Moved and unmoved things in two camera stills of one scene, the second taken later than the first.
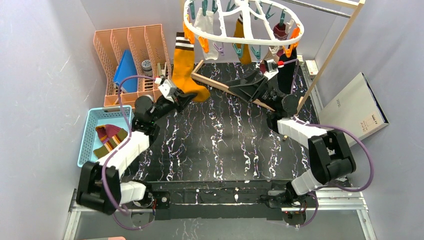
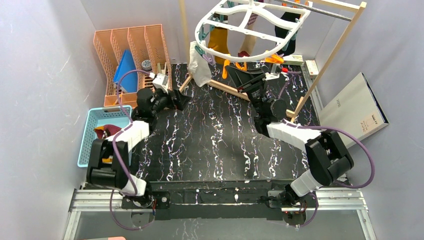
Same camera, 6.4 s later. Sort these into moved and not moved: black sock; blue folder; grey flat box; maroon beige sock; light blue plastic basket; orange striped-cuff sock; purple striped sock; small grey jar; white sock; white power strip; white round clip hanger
Moved: white round clip hanger; orange striped-cuff sock; black sock; white sock; maroon beige sock
Not moved: light blue plastic basket; blue folder; white power strip; grey flat box; small grey jar; purple striped sock
